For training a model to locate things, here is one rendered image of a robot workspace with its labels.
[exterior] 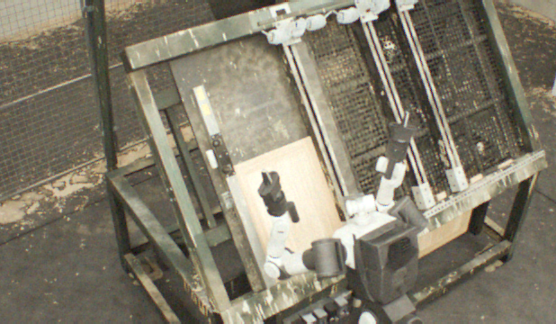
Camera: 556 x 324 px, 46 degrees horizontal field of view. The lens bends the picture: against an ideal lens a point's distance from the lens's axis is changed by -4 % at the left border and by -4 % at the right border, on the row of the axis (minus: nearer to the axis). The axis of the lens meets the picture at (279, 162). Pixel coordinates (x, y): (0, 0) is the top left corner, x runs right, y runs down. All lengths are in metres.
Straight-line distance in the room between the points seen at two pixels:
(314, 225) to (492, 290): 1.66
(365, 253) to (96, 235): 2.51
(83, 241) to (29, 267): 0.40
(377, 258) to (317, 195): 0.72
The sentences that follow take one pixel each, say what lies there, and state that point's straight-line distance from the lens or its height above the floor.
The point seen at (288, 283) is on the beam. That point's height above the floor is 0.90.
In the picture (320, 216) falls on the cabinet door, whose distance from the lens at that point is 3.23.
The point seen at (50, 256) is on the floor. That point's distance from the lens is 4.69.
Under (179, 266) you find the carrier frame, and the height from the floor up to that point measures 0.79.
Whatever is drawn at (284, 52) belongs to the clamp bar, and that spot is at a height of 1.67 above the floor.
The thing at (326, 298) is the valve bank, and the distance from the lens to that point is 3.28.
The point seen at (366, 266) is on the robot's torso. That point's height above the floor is 1.27.
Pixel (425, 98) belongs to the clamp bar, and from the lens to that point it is 3.64.
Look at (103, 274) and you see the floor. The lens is 4.48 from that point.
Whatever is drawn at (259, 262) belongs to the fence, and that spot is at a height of 1.00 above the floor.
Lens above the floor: 3.22
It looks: 38 degrees down
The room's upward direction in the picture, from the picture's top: 1 degrees clockwise
